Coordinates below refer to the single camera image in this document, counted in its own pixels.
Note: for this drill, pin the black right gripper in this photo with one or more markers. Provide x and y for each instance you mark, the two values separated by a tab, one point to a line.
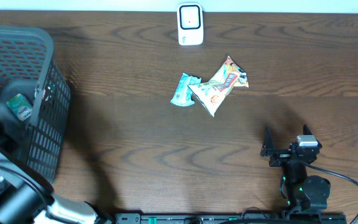
280	155

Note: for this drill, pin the yellow snack bag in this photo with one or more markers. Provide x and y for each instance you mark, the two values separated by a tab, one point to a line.
211	94

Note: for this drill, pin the teal snack packet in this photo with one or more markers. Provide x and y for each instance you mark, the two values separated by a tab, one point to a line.
182	95

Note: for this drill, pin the teal small snack box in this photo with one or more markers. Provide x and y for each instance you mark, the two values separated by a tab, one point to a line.
20	107

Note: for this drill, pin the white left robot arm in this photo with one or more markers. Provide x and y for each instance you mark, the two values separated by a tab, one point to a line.
26	197

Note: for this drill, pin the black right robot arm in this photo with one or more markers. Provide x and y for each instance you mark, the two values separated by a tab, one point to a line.
304	193

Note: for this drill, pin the white barcode scanner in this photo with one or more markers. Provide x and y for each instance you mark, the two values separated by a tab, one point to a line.
190	24

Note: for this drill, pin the grey plastic mesh basket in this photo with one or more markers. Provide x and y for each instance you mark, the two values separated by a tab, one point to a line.
27	67

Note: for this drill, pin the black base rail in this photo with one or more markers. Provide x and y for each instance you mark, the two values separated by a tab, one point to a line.
249	217

